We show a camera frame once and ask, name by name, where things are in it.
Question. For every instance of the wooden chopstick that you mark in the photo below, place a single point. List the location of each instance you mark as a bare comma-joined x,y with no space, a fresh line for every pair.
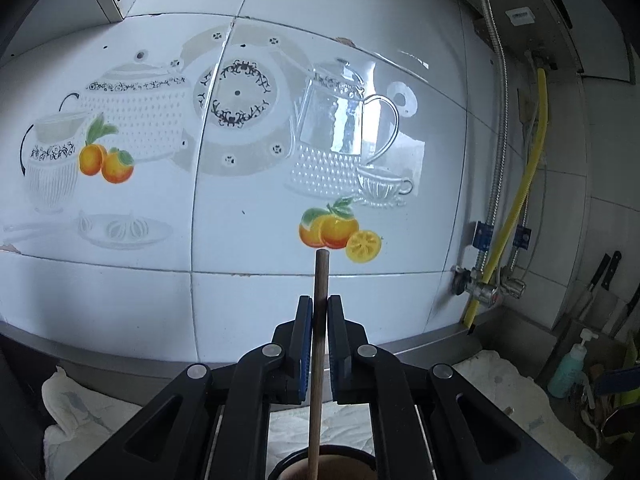
320,280

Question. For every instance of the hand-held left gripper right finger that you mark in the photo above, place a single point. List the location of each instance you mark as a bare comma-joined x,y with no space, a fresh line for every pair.
336,345

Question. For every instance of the blue plastic tool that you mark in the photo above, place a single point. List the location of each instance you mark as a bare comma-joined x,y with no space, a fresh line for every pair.
617,380

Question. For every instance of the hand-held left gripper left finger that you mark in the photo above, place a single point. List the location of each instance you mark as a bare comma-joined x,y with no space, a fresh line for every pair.
302,345

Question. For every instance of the green pump soap bottle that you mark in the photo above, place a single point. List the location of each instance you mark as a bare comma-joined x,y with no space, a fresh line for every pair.
567,365

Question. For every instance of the white water heater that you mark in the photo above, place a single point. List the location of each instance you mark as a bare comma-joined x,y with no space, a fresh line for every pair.
547,35

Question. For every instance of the dark round utensil holder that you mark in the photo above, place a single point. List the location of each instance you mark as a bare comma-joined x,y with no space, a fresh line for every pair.
347,467

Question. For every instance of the metal valve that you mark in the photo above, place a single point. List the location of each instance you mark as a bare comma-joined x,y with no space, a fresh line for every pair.
512,286
472,282

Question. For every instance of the white cloth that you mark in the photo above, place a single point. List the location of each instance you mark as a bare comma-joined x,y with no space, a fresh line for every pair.
500,385

